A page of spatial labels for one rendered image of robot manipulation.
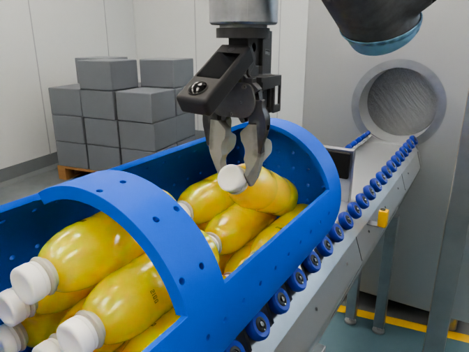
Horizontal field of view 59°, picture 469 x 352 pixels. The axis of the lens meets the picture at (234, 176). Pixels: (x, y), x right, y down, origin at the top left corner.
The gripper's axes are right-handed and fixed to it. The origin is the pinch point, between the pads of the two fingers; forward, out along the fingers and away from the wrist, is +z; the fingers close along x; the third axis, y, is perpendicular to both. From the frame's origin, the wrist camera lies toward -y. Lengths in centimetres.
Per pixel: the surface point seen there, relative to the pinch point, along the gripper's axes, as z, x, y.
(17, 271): 2.1, 5.9, -29.5
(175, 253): 1.3, -5.6, -20.3
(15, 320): 9.2, 9.1, -29.0
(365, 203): 23, -6, 58
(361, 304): 119, 11, 152
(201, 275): 4.0, -7.4, -18.6
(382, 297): 99, -2, 133
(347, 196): 25, 1, 65
